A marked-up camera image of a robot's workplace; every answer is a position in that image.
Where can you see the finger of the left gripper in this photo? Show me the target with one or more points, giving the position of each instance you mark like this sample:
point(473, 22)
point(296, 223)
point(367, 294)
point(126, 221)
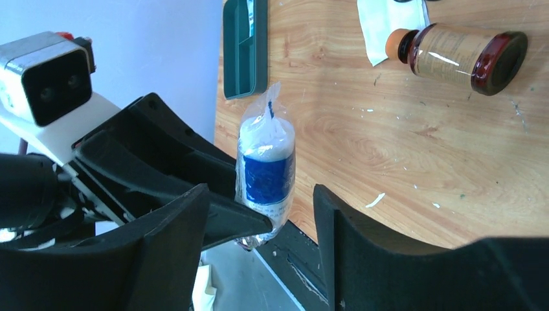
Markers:
point(119, 166)
point(179, 151)

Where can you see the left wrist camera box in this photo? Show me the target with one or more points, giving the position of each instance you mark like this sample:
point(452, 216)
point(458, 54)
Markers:
point(45, 76)

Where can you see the small white blue tube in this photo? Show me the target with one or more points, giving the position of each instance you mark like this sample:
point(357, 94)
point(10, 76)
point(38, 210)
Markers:
point(266, 163)

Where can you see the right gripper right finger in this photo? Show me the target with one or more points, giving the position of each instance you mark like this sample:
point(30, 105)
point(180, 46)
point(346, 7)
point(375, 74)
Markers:
point(369, 266)

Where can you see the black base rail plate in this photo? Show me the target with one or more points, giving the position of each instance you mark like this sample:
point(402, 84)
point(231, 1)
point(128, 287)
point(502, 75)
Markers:
point(295, 260)

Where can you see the teal divided tray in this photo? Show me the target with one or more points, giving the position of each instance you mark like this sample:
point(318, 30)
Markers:
point(245, 48)

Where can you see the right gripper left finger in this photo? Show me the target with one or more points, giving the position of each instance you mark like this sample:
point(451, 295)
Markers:
point(147, 264)

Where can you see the white paper sachet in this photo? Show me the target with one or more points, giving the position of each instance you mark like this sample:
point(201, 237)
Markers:
point(379, 18)

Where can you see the brown orange-cap bottle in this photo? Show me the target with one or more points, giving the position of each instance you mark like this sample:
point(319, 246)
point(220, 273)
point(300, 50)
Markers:
point(484, 60)

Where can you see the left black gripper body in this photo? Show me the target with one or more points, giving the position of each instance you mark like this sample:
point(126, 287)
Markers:
point(49, 194)

